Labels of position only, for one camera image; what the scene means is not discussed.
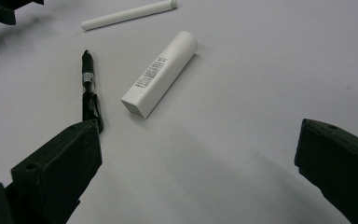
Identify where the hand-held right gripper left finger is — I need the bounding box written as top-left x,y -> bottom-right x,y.
4,119 -> 103,224

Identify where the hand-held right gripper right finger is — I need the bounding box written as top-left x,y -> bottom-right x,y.
294,118 -> 358,224

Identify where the black pen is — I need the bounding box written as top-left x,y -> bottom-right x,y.
81,49 -> 104,134

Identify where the white pen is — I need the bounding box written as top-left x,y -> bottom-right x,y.
80,0 -> 179,32

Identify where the white squared tube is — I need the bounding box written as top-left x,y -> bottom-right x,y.
120,30 -> 200,119

